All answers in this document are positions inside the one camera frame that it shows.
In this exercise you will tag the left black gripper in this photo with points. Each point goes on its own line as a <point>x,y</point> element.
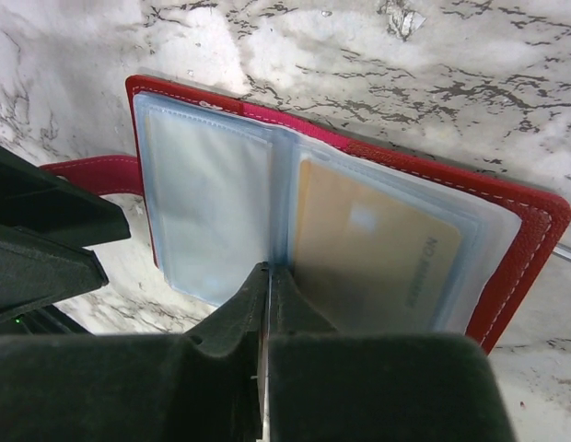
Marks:
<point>36,272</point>

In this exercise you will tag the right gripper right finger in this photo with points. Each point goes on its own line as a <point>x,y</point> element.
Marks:
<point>324,385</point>

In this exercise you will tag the red leather card holder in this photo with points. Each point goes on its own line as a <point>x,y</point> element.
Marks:
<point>220,181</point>

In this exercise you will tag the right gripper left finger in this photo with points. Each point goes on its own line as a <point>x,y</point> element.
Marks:
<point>202,385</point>

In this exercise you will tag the gold credit card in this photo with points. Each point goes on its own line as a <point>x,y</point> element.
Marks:
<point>366,260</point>

